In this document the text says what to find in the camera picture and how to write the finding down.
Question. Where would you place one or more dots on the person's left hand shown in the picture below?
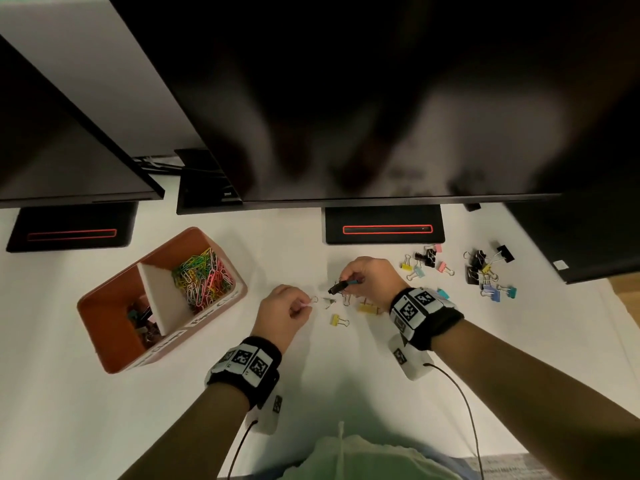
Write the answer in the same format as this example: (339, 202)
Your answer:
(277, 314)

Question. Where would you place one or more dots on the person's right hand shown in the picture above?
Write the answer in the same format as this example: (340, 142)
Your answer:
(375, 282)

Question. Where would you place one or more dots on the person's left fingers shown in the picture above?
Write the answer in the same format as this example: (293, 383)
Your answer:
(301, 300)

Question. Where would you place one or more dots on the person's right fingers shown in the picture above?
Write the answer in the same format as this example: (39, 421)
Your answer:
(351, 274)

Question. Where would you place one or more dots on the pink paper clip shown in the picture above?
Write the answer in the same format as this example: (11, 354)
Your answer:
(312, 299)

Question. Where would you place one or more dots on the black binder clip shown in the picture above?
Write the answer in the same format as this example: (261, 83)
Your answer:
(339, 287)

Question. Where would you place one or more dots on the person's right forearm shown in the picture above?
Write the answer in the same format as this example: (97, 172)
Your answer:
(530, 399)

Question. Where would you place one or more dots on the person's left forearm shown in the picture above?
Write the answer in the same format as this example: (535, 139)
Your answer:
(195, 437)

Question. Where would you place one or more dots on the wide yellow binder clip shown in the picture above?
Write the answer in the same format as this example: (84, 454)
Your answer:
(369, 308)

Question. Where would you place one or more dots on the small yellow binder clip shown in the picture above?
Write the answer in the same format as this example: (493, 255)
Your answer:
(336, 320)

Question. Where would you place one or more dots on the black monitor base red stripe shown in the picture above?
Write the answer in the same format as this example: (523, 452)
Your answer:
(384, 219)
(72, 227)

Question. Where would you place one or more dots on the black right wristband with markers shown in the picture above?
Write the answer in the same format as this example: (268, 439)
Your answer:
(420, 312)

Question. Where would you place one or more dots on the black wristband with markers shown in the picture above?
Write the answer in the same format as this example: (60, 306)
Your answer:
(420, 312)
(247, 364)

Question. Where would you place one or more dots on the black left wristband with markers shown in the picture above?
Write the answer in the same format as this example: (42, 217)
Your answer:
(247, 364)

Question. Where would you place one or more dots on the pile of coloured paper clips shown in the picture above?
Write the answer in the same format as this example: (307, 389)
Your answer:
(202, 279)

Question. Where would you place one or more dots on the scatter of assorted binder clips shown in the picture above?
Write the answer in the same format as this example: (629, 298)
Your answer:
(472, 274)

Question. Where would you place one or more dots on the black docking box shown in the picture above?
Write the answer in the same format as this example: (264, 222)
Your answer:
(202, 187)

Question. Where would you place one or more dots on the heap of boxed binder clips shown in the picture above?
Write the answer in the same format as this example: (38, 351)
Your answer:
(142, 319)

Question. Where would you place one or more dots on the light green shirt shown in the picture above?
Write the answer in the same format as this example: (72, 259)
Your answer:
(365, 459)

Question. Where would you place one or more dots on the large black monitor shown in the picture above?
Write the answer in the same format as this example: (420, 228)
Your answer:
(375, 94)

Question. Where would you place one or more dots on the orange organizer box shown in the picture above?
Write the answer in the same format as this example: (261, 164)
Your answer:
(117, 334)

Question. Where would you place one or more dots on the black laptop with white sticker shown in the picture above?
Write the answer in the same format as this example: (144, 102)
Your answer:
(590, 234)

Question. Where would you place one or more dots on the smaller black monitor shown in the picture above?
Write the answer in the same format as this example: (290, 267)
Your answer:
(65, 154)

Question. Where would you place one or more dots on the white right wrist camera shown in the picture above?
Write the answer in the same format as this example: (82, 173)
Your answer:
(407, 357)

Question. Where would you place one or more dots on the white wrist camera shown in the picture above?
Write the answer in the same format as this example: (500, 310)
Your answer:
(407, 357)
(267, 412)

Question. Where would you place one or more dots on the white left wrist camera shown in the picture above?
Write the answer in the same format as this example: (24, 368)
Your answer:
(267, 412)

